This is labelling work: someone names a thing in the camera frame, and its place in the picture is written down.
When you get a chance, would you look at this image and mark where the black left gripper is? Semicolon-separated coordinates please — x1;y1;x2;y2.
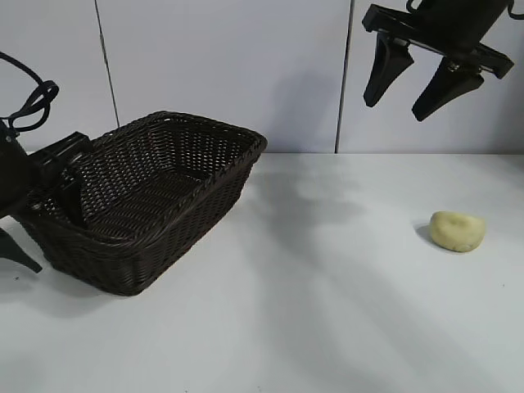
0;118;95;274

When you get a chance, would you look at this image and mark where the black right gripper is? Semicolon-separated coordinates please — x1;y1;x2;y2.
362;0;515;122

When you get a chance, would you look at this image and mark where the dark brown wicker basket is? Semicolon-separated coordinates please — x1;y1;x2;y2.
26;110;269;296

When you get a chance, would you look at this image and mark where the yellow potato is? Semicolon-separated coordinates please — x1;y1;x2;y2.
429;210;487;254

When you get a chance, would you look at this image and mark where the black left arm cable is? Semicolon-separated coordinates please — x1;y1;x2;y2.
0;51;61;133

